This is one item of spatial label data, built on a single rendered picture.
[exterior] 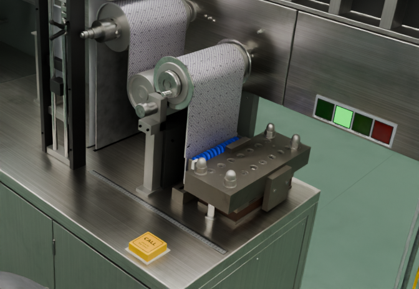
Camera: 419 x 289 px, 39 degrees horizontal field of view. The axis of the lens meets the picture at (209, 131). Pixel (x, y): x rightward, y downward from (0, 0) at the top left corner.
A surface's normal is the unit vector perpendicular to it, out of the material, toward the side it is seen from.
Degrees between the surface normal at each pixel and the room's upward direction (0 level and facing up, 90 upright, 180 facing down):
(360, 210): 0
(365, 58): 90
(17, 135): 0
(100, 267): 90
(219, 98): 90
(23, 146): 0
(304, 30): 90
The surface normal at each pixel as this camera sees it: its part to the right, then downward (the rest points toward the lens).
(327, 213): 0.09, -0.88
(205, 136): 0.76, 0.36
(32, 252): -0.65, 0.30
